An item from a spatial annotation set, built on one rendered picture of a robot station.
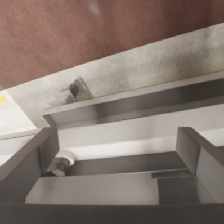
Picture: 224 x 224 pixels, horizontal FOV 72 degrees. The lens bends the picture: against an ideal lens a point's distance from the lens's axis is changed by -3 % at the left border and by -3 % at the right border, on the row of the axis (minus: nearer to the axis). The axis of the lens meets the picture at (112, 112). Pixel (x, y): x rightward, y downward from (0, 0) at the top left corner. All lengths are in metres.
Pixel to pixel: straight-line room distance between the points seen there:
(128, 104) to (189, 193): 0.60
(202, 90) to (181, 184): 0.59
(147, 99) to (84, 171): 0.54
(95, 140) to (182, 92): 0.56
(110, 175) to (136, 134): 0.09
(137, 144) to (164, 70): 0.89
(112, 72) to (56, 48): 0.41
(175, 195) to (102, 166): 0.15
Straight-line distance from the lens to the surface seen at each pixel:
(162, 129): 0.31
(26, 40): 1.29
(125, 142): 0.31
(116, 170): 0.33
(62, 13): 1.12
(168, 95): 0.80
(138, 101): 0.81
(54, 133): 0.16
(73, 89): 1.17
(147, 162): 0.32
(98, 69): 1.16
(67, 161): 0.37
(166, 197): 0.30
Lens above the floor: 1.03
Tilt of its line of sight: 50 degrees down
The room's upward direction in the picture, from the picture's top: 169 degrees counter-clockwise
